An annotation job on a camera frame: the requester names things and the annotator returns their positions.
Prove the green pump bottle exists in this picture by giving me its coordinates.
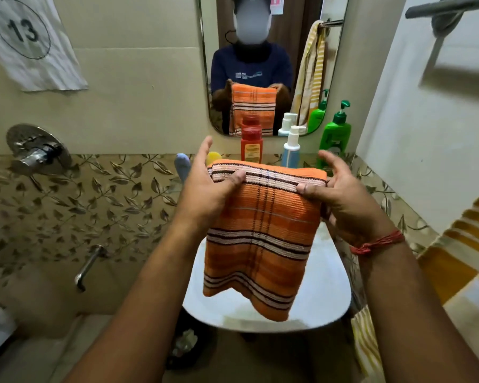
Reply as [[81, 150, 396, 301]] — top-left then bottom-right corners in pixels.
[[317, 100, 352, 173]]

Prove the chrome towel bar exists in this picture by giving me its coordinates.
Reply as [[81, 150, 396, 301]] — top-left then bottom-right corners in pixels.
[[405, 0, 479, 34]]

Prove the white paper sheet with circle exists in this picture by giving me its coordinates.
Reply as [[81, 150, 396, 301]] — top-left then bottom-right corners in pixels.
[[0, 0, 89, 92]]

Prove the wall mirror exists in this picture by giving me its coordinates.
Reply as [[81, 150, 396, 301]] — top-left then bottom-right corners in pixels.
[[197, 0, 350, 137]]

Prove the person's left hand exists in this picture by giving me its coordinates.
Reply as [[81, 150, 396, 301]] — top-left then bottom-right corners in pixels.
[[176, 135, 247, 236]]

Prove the chrome tap spout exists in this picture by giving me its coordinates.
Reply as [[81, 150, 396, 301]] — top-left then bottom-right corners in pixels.
[[74, 245, 107, 293]]

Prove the chrome wall mixer valve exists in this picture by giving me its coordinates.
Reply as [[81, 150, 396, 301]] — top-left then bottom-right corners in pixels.
[[6, 123, 73, 176]]

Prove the yellow and white striped towel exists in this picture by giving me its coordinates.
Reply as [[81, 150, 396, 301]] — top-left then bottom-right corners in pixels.
[[350, 185, 479, 380]]

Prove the red plastic bottle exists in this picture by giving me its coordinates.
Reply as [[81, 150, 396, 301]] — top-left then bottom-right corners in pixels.
[[241, 127, 263, 164]]

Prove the white and blue spray bottle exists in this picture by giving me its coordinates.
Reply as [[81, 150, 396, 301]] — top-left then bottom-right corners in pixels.
[[281, 125, 307, 169]]

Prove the orange striped towel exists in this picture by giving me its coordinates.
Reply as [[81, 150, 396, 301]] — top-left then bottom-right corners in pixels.
[[203, 159, 329, 323]]

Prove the blue toothbrush head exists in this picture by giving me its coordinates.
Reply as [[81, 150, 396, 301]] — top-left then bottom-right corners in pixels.
[[174, 153, 192, 185]]

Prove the red thread bracelet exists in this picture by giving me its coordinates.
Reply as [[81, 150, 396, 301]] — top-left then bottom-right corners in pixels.
[[350, 230, 406, 256]]

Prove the person's right forearm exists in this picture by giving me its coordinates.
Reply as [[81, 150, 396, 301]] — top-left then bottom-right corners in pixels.
[[351, 234, 479, 383]]

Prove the person's right hand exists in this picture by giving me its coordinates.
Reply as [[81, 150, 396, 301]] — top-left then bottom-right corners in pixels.
[[296, 150, 397, 248]]

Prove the person's left forearm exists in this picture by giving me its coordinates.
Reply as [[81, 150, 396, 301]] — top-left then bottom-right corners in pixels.
[[62, 218, 224, 383]]

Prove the white sink basin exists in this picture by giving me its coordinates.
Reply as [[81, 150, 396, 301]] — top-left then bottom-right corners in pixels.
[[182, 221, 352, 334]]

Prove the dark waste bin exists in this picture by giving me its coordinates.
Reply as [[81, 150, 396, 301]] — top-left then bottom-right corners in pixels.
[[166, 309, 213, 371]]

